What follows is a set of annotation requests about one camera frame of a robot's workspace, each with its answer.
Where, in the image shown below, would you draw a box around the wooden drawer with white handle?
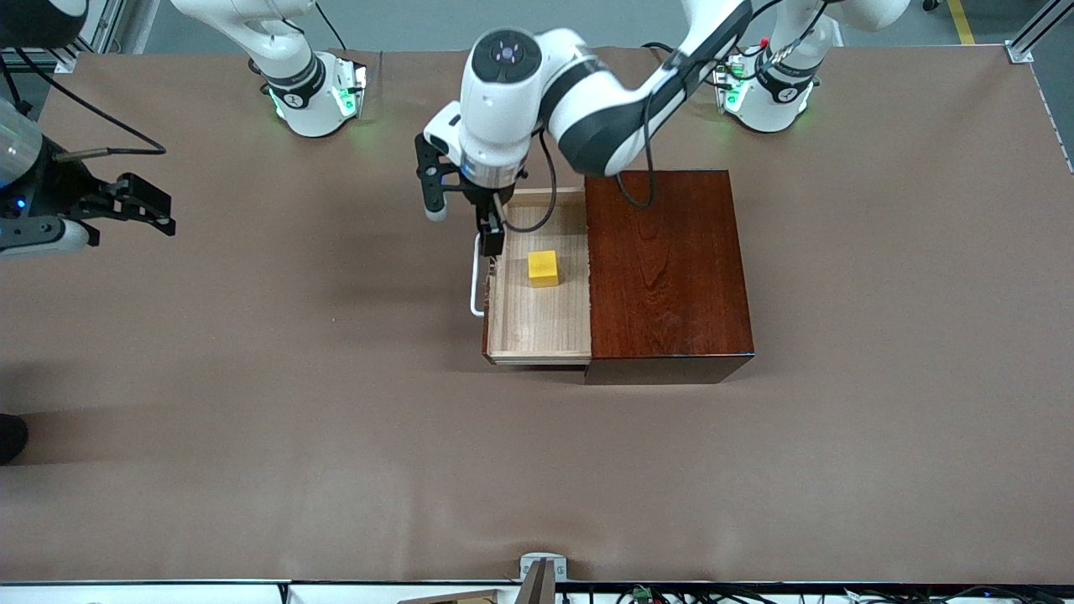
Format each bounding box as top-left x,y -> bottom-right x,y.
470,186 -> 594,367

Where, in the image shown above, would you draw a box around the dark red wooden cabinet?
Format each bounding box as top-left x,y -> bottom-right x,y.
584,170 -> 756,387

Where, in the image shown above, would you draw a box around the black round object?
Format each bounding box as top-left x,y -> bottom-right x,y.
0,414 -> 29,466

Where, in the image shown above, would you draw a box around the brown table cover mat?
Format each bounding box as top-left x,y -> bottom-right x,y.
0,44 -> 1074,586

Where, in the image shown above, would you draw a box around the grey profile beam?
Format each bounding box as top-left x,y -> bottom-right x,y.
514,558 -> 557,604

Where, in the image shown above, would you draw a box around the light wooden plank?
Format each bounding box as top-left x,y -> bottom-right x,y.
396,589 -> 506,604

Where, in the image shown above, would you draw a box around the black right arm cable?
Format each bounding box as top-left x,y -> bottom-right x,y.
0,49 -> 167,162

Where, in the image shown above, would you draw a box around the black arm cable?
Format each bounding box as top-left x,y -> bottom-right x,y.
503,0 -> 806,234
0,49 -> 167,162

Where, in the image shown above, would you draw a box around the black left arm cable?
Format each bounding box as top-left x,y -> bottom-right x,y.
503,0 -> 806,234

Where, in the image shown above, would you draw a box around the small metal bracket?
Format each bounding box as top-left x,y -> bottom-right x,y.
519,551 -> 569,582

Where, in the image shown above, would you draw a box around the tangled black cables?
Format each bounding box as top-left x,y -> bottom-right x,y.
558,584 -> 1074,604

